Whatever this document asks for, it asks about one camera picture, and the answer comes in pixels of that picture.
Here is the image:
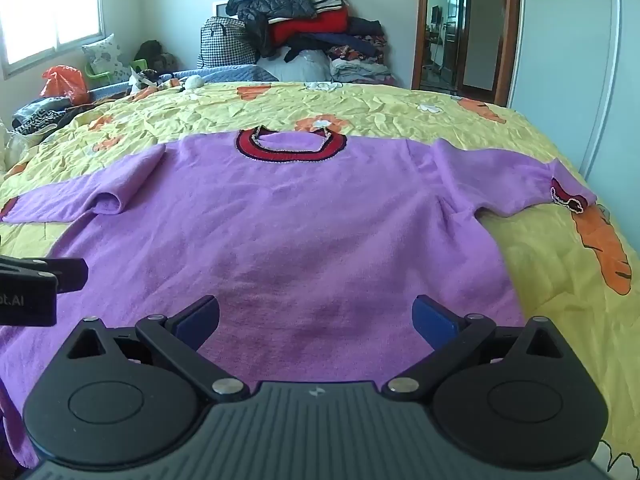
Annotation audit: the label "purple sweater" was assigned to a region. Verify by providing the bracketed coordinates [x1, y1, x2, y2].
[0, 125, 598, 468]

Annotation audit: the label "blue quilt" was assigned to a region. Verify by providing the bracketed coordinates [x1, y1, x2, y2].
[90, 65, 278, 103]

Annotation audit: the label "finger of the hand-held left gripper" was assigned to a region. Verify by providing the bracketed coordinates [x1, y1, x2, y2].
[0, 255, 89, 295]

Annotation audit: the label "stack of folded clothes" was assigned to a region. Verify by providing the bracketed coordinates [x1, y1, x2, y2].
[327, 42, 396, 86]

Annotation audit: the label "white wardrobe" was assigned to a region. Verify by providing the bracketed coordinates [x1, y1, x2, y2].
[507, 0, 640, 196]

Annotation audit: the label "wooden door frame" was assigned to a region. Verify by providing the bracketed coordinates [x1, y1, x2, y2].
[411, 0, 523, 108]

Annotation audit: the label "window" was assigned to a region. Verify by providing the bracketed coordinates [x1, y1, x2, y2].
[0, 0, 108, 78]

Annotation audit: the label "yellow printed bedspread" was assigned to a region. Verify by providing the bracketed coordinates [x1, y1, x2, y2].
[0, 80, 640, 480]

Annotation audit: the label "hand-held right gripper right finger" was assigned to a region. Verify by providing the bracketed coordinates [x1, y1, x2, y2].
[382, 295, 576, 403]

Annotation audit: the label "dark backpack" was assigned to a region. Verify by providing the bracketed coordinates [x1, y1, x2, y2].
[134, 40, 178, 73]

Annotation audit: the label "dark striped clothes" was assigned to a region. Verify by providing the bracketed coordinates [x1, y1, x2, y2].
[12, 95, 91, 133]

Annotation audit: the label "grey white bundle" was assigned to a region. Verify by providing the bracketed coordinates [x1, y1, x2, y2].
[257, 47, 333, 83]

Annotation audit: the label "green plastic chair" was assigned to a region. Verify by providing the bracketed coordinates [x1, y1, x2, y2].
[84, 60, 146, 86]

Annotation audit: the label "houndstooth bag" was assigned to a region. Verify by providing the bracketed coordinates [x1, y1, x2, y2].
[196, 16, 261, 68]

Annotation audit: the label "red folded garment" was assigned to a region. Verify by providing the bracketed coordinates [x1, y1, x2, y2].
[267, 7, 351, 48]

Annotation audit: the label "orange plastic bag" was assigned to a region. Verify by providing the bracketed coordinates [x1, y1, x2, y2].
[40, 65, 91, 106]

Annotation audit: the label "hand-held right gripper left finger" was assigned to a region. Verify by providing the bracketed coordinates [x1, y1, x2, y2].
[67, 295, 251, 403]

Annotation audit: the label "floral pillow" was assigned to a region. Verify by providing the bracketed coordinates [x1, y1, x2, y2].
[81, 34, 128, 83]

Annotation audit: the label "white cloth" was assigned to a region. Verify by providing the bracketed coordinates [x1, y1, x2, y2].
[0, 120, 41, 171]

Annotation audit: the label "navy folded garment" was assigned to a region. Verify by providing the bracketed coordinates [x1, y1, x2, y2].
[287, 17, 386, 58]

